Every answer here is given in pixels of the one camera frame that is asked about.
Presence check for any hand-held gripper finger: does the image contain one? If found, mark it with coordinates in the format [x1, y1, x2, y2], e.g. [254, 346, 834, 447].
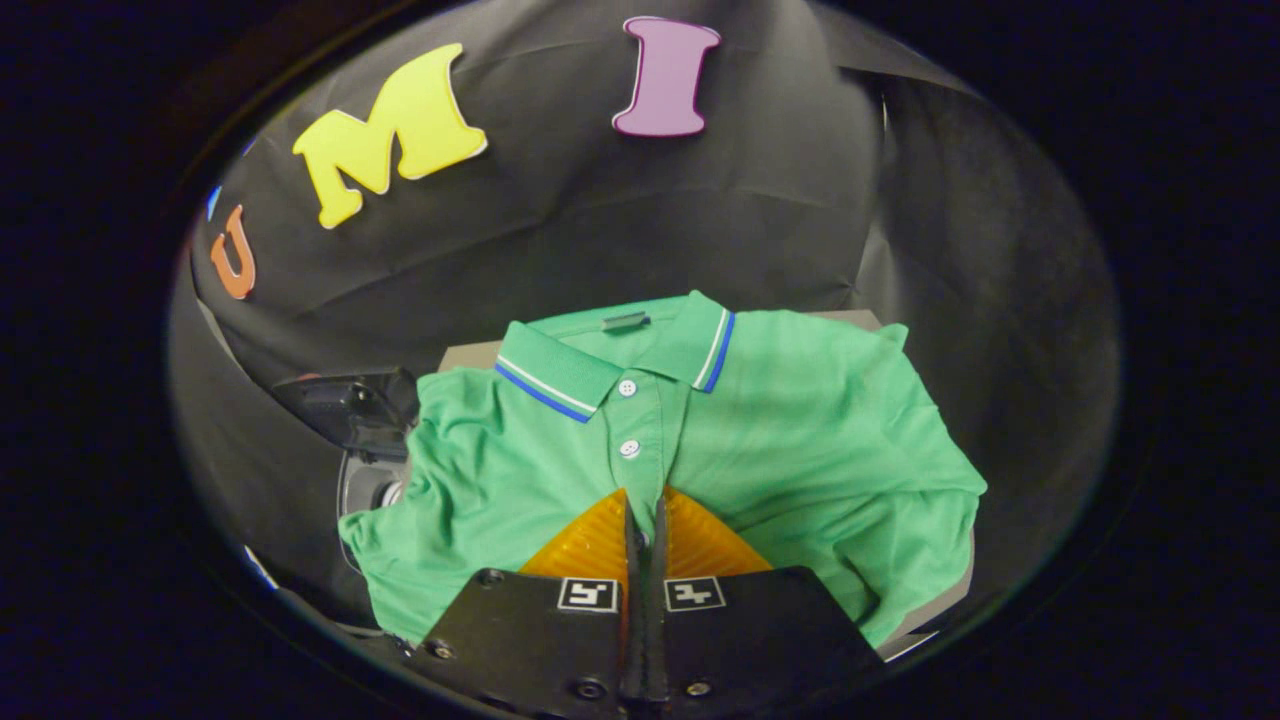
[405, 487, 646, 716]
[640, 485, 888, 711]

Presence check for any black backdrop cloth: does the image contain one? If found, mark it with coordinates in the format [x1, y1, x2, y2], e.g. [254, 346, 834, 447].
[168, 0, 1121, 631]

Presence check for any beige cabinet with dark top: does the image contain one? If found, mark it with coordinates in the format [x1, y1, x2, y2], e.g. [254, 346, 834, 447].
[438, 308, 977, 663]

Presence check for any dark washing machine lid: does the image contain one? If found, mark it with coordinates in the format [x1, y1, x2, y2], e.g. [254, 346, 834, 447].
[272, 366, 421, 463]

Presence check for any green polo shirt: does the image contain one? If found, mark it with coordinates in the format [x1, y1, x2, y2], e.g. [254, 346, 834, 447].
[338, 290, 989, 649]

